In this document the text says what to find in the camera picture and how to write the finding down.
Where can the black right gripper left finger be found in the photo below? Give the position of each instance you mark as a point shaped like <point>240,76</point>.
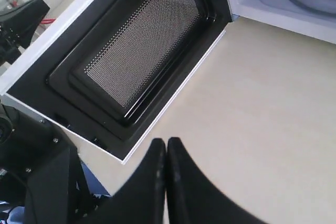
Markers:
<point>141,199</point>

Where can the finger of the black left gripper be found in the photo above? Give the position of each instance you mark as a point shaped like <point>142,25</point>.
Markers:
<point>19,24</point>

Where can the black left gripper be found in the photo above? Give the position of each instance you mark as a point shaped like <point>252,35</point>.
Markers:
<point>57,190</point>

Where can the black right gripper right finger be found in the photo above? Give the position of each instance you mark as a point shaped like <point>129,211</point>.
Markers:
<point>192,197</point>

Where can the white microwave door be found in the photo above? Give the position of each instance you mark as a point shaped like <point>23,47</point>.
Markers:
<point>107,69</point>

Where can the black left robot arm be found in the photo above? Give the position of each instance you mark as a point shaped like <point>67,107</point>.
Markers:
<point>24,141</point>

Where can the white Midea microwave oven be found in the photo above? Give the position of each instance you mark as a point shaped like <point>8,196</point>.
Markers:
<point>287,15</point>

